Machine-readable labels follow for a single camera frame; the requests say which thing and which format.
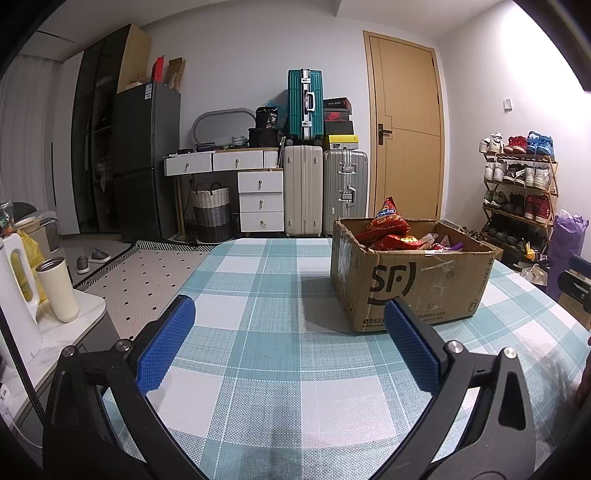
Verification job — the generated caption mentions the black bag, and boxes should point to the black bag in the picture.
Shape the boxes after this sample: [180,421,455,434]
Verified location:
[248,106,283,149]

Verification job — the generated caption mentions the purple snack packet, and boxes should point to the purple snack packet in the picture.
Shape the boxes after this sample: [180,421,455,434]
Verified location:
[434,233,465,252]

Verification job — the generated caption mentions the teal checked tablecloth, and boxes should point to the teal checked tablecloth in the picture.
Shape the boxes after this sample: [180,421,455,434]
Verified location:
[99,237,591,480]

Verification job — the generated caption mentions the woven laundry basket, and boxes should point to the woven laundry basket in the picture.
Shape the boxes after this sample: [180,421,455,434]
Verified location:
[191,182,232,243]

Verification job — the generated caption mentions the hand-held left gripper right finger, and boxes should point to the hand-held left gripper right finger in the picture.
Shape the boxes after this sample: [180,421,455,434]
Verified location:
[383,298,539,480]

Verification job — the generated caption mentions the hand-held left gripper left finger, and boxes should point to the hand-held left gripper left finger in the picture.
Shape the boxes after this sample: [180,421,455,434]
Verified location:
[42,294,204,480]

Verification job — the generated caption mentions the beige suitcase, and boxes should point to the beige suitcase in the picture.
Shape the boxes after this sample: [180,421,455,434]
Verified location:
[283,144,324,237]

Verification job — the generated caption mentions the brown cardboard piece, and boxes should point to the brown cardboard piece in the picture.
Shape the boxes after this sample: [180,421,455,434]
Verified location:
[167,58,187,93]

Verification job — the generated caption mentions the translucent lidded container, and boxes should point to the translucent lidded container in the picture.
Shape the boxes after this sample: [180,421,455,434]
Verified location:
[11,208,61,254]

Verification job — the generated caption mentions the cream tumbler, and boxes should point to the cream tumbler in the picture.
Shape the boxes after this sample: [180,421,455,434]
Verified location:
[35,257,80,324]

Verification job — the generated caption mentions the white drawer desk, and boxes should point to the white drawer desk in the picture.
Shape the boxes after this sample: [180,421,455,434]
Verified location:
[163,148,286,241]

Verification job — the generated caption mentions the white electric kettle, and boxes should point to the white electric kettle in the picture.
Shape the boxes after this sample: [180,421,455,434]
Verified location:
[0,233,44,370]

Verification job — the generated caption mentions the wooden door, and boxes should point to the wooden door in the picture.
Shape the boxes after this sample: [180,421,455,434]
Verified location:
[363,30,446,227]

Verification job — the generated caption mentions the silver suitcase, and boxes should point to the silver suitcase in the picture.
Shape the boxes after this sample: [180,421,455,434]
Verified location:
[322,148,369,236]

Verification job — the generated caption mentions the wooden shoe rack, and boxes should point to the wooden shoe rack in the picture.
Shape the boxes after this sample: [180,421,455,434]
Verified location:
[480,152,559,259]

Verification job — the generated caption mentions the red purple snack bag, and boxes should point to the red purple snack bag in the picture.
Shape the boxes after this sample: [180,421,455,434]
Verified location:
[353,196,411,247]

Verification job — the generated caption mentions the teal suitcase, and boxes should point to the teal suitcase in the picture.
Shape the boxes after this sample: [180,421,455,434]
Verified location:
[287,69,325,143]

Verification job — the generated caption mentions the yellow plastic bag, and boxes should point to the yellow plastic bag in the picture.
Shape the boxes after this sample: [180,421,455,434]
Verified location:
[18,229,47,303]

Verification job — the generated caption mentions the purple gift bag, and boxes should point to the purple gift bag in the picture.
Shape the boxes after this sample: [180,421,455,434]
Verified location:
[547,210,591,301]

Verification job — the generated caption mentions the white curtain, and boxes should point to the white curtain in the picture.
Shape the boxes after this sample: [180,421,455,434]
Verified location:
[0,53,63,222]

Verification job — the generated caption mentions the brown cardboard box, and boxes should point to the brown cardboard box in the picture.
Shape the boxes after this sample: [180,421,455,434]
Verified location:
[330,217,504,333]

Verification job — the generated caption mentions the red orange snack packet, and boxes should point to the red orange snack packet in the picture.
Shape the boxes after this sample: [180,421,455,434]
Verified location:
[369,233,421,252]

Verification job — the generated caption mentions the dotted rug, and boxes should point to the dotted rug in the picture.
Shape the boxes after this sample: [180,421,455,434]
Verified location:
[74,240,218,342]

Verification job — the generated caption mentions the oval grey mirror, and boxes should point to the oval grey mirror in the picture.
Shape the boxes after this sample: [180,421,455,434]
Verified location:
[191,107,257,148]

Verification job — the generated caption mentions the white side table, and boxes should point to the white side table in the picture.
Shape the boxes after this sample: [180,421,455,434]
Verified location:
[0,291,108,444]

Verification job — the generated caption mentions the rows of racked sneakers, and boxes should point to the rows of racked sneakers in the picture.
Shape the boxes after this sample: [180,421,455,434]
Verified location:
[478,130,557,250]

